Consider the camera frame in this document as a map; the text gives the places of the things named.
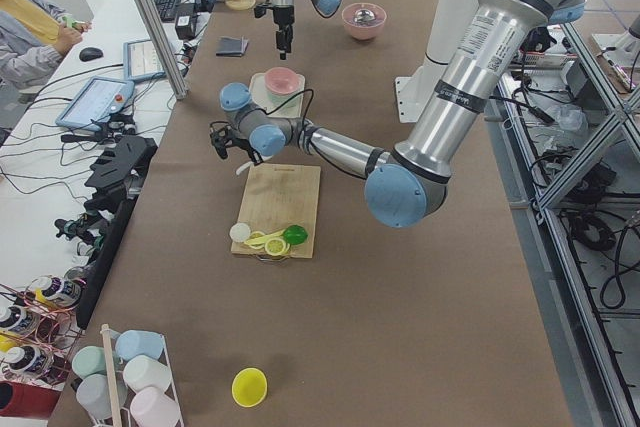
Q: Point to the dark grey folded cloth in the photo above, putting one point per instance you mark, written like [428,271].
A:
[231,46]

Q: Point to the green cup on rack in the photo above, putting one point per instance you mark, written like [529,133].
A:
[88,361]

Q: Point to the blue teach pendant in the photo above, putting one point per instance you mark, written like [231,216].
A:
[141,61]
[95,103]

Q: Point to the white toy bun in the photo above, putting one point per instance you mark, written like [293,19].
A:
[240,232]

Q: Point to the yellow plastic cup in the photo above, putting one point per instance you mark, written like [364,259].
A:
[249,387]

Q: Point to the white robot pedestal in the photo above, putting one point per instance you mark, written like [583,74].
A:
[435,47]

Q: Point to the white plastic spoon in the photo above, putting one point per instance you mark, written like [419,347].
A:
[244,167]

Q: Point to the wooden cutting board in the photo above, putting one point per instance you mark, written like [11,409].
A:
[277,196]

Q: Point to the yellow lemon slice back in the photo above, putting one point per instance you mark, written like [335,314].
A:
[256,240]

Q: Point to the black computer mouse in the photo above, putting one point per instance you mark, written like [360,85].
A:
[90,53]

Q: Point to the metal board handle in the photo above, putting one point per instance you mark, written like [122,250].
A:
[269,259]

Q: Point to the yellow plastic knife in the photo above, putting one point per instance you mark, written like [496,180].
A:
[272,235]

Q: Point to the aluminium frame post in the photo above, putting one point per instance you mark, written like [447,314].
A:
[154,27]

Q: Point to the black power adapter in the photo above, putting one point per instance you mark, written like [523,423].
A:
[185,21]

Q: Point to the yellow lemon slice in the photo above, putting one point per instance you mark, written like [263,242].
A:
[256,240]
[276,246]

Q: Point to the white rabbit tray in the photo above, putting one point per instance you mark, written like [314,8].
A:
[259,96]

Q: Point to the seated person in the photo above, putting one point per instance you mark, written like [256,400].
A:
[36,36]

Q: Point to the black tool holder rack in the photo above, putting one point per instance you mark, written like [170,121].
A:
[107,213]

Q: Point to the yellow lemon slice front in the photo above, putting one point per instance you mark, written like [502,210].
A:
[276,246]

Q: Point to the yellow paint bottle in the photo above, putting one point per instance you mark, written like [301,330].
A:
[63,293]

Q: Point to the blue teach pendant far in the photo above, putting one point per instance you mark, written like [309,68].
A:
[141,61]

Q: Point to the green toy lime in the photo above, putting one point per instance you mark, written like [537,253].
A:
[295,235]

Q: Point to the blue cup on rack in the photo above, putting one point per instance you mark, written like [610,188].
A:
[133,343]

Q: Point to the small pink bowl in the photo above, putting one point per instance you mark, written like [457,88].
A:
[281,81]

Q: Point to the white cup on rack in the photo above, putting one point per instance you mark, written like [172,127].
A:
[142,372]

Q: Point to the blue teach pendant near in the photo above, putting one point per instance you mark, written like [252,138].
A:
[95,103]

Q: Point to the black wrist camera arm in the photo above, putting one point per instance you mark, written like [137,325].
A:
[261,9]
[221,137]

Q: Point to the white wire cup rack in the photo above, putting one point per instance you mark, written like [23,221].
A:
[126,394]

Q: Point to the green bowl stack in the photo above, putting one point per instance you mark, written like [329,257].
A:
[285,100]

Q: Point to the large pink bowl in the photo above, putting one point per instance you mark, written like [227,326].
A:
[359,33]

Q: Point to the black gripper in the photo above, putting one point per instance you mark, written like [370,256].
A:
[282,18]
[246,145]

